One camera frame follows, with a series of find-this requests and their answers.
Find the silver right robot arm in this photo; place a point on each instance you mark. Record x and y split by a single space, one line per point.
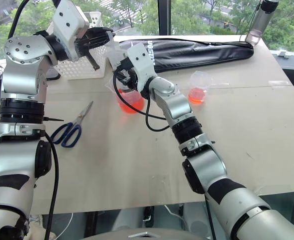
176 105

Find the small white block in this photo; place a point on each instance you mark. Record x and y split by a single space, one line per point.
283 53

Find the thin black pointed stick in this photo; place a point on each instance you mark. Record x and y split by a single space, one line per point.
54 119

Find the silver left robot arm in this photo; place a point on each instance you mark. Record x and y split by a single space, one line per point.
19 75

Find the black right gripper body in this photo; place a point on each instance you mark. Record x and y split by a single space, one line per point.
125 67

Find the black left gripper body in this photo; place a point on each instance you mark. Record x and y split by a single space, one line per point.
81 46

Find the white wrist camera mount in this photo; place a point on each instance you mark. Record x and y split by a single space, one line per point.
66 25
141 62

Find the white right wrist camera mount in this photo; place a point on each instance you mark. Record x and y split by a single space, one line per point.
141 62

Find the left gripper ribbed black finger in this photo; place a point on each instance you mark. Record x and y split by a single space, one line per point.
100 35

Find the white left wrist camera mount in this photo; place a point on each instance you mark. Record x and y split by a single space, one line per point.
66 25

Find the left gripper pointed black finger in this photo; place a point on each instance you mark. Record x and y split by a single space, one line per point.
93 61

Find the dark window frame post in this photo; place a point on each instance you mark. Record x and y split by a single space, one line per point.
164 17

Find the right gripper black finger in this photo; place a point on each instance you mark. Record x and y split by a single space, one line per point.
121 79
132 83

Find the small clear cup red liquid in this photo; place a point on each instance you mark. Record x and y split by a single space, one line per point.
198 96

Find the clear water bottle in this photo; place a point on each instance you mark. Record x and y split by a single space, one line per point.
260 22

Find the long black bag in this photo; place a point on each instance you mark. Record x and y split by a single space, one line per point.
199 53

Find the white plastic perforated basket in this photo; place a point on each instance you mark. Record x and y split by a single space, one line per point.
86 72

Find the clear beaker with red liquid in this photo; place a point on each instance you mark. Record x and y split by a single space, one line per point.
131 105

